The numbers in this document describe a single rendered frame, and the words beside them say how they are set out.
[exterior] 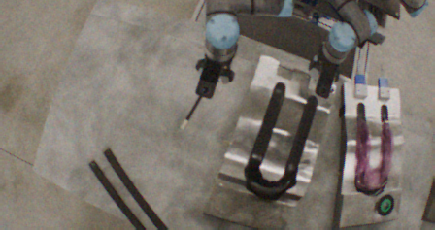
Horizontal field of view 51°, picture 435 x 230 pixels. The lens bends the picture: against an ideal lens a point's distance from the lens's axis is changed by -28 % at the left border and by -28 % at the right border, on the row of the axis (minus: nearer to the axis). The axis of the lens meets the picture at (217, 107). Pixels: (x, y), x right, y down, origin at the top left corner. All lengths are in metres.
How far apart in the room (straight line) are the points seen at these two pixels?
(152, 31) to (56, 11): 1.16
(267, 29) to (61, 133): 1.14
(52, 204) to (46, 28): 0.97
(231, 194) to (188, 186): 0.14
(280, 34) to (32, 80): 1.28
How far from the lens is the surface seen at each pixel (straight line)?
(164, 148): 1.84
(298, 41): 2.61
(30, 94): 2.85
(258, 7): 1.47
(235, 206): 1.75
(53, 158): 1.89
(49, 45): 2.91
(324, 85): 1.64
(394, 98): 1.96
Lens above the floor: 2.60
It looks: 75 degrees down
